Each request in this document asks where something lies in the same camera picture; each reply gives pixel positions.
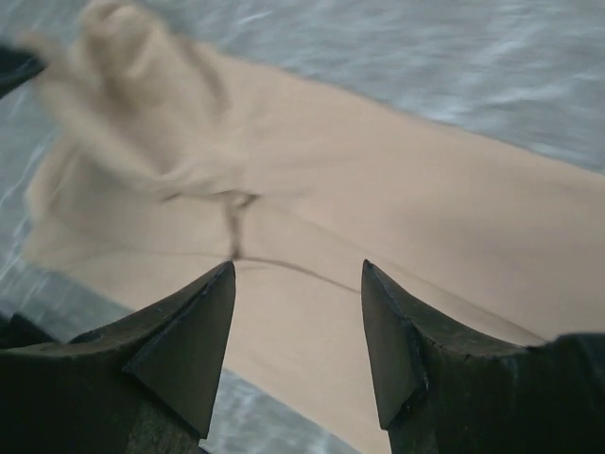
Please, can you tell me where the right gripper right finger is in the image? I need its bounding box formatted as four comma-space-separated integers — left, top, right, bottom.
361, 262, 604, 454

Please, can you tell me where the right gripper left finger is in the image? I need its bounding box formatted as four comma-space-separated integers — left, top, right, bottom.
1, 262, 235, 453

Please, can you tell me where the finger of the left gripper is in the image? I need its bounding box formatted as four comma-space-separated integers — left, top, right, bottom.
0, 44, 45, 97

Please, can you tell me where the beige t shirt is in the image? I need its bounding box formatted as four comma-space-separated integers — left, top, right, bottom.
23, 1, 604, 453

